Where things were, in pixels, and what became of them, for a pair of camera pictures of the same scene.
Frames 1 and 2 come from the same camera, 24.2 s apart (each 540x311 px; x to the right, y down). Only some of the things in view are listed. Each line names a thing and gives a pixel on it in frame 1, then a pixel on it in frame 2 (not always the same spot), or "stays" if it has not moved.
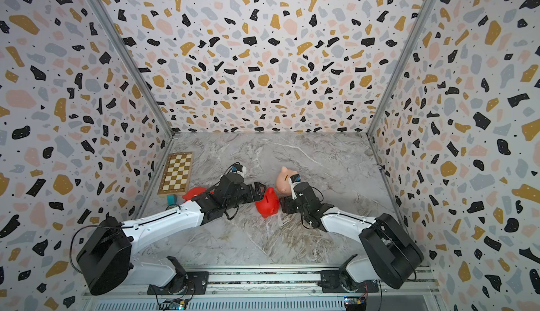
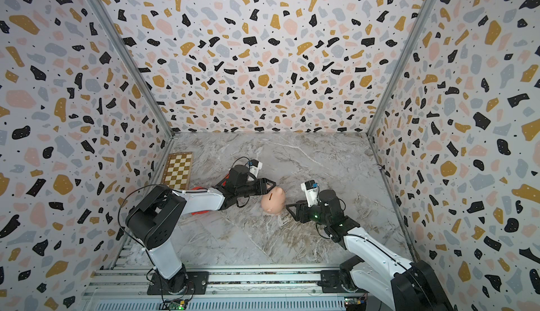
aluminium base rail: [399, 289] stays
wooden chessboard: [176, 176] stays
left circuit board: [176, 305] stays
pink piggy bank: [283, 181] → [273, 201]
